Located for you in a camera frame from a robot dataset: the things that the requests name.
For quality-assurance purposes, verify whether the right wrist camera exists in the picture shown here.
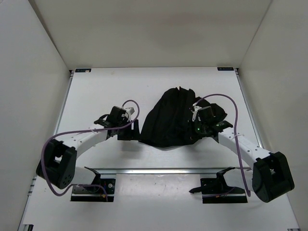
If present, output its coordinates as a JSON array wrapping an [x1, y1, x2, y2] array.
[[191, 105, 201, 122]]

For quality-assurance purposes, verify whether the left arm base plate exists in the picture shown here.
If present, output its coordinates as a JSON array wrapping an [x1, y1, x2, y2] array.
[[70, 177, 116, 203]]

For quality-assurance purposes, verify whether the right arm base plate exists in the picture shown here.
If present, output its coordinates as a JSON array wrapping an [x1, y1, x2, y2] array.
[[189, 167, 248, 204]]

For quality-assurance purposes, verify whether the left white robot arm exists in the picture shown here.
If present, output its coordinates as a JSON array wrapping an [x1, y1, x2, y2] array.
[[36, 106, 140, 196]]

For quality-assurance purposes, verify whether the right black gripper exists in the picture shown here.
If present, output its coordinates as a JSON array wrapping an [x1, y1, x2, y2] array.
[[185, 118, 207, 141]]

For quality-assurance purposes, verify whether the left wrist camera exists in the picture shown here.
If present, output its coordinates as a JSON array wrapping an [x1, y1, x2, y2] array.
[[124, 107, 135, 120]]

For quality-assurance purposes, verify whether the black pleated skirt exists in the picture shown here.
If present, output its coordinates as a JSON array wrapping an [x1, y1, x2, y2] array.
[[139, 87, 228, 150]]

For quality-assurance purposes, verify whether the left blue corner label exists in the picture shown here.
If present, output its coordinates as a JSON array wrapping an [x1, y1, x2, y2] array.
[[75, 68, 91, 73]]

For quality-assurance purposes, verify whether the aluminium front rail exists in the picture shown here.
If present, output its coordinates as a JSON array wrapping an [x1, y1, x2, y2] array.
[[91, 168, 256, 175]]

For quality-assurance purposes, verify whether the right blue corner label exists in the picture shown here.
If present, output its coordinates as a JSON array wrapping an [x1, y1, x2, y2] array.
[[217, 67, 234, 71]]

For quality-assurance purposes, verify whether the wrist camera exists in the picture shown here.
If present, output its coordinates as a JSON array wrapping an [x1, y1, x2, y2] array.
[[191, 105, 201, 122], [124, 107, 135, 120]]

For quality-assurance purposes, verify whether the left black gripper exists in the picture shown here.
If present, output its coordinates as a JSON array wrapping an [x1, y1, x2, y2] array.
[[117, 118, 142, 141]]

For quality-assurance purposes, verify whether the blue corner label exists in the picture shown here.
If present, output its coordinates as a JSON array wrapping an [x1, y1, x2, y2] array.
[[217, 67, 234, 71], [75, 68, 91, 73]]

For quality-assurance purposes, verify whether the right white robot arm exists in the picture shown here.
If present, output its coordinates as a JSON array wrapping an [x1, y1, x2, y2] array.
[[190, 104, 295, 203]]

